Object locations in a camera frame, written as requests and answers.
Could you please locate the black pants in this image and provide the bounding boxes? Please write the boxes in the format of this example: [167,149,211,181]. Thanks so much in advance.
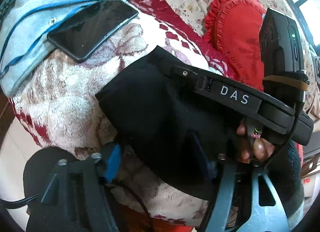
[96,47,243,200]

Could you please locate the black smartphone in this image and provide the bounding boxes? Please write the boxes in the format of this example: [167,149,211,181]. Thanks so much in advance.
[47,0,138,63]

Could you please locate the light blue clothing pile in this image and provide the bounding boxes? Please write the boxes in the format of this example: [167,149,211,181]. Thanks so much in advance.
[0,0,151,96]

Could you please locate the red heart-shaped cushion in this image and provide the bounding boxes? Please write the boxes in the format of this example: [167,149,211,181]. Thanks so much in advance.
[204,0,266,91]

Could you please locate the red and white fleece blanket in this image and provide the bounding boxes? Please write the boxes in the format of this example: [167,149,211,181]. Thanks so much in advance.
[11,0,235,227]

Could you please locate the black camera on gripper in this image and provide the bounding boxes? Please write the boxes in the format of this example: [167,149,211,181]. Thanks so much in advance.
[259,8,310,92]

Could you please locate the right hand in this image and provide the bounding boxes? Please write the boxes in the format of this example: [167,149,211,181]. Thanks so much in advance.
[236,119,275,164]

